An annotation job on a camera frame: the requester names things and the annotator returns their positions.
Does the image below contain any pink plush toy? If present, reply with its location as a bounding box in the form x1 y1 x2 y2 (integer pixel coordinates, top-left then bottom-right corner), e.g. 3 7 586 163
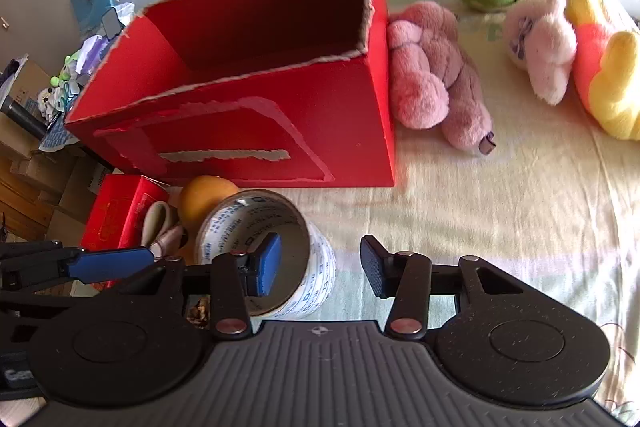
387 1 496 155

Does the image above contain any white spotted plush toy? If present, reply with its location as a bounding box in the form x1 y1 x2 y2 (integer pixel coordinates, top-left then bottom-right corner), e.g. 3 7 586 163
37 84 68 118

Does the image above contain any green frog plush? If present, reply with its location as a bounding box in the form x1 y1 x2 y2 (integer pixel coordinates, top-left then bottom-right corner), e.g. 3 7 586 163
50 52 83 88

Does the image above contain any large red cardboard box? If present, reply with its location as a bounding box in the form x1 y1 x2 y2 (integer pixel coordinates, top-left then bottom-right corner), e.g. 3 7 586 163
64 0 397 188

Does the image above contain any small red gift box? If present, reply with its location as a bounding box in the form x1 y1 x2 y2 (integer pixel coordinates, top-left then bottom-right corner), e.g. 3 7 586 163
80 173 171 253

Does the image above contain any orange gourd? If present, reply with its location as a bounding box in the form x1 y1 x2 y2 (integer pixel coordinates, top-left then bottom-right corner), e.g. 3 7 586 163
179 175 241 233

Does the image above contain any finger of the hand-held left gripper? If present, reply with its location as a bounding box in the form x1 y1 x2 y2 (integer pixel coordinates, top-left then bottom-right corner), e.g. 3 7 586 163
0 241 155 293

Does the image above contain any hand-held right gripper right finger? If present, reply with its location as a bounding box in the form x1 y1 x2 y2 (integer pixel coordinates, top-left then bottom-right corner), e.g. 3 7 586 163
360 234 526 342

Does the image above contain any printed packing tape roll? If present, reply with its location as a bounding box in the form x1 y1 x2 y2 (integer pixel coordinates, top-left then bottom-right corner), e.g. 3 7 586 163
194 189 337 320

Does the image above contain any black flask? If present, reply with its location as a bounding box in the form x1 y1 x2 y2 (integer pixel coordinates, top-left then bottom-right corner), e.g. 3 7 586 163
0 96 48 140

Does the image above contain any small standing mirror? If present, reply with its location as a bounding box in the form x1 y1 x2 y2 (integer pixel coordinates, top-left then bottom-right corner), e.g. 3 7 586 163
101 9 125 38

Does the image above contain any brown pine cone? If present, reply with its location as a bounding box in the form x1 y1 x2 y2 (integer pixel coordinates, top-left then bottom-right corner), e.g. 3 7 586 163
187 296 211 325

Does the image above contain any blue checkered cloth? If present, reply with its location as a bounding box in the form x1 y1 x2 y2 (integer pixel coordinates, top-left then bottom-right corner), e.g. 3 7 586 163
39 117 81 152

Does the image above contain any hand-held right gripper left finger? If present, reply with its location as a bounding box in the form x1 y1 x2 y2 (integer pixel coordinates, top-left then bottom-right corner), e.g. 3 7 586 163
117 233 282 342

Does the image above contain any yellow bear plush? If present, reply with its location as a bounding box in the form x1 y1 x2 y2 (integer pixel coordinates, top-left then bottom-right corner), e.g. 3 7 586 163
545 0 640 142

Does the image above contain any pile of cardboard boxes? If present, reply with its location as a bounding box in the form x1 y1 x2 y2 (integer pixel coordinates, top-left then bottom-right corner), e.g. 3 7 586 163
0 57 116 248

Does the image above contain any pale pink bunny plush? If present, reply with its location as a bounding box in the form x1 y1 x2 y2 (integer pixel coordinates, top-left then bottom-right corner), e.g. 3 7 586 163
502 0 578 106

